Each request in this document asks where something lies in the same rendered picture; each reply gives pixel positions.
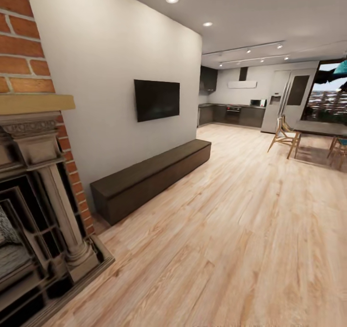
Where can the breakfast table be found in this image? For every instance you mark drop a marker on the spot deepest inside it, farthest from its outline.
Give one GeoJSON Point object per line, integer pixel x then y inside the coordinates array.
{"type": "Point", "coordinates": [322, 128]}

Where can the range hood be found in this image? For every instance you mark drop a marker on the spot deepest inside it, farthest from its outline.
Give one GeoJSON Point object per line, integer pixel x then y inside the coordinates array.
{"type": "Point", "coordinates": [242, 83]}

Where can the fixed window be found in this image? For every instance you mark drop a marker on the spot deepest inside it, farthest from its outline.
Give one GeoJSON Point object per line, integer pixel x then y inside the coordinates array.
{"type": "Point", "coordinates": [327, 99]}

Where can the wall mounted tv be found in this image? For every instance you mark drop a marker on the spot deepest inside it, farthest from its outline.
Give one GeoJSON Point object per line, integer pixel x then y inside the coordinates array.
{"type": "Point", "coordinates": [156, 99]}

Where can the oven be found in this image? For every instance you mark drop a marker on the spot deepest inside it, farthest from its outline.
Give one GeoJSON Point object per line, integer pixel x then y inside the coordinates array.
{"type": "Point", "coordinates": [233, 113]}

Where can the microwave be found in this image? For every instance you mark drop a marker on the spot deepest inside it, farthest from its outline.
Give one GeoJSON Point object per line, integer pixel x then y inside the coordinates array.
{"type": "Point", "coordinates": [261, 103]}

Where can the wood fireplace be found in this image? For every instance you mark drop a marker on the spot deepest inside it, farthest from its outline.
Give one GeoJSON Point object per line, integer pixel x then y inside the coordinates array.
{"type": "Point", "coordinates": [46, 255]}

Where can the fridge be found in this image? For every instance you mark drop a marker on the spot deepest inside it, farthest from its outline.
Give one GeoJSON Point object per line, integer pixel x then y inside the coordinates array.
{"type": "Point", "coordinates": [288, 95]}

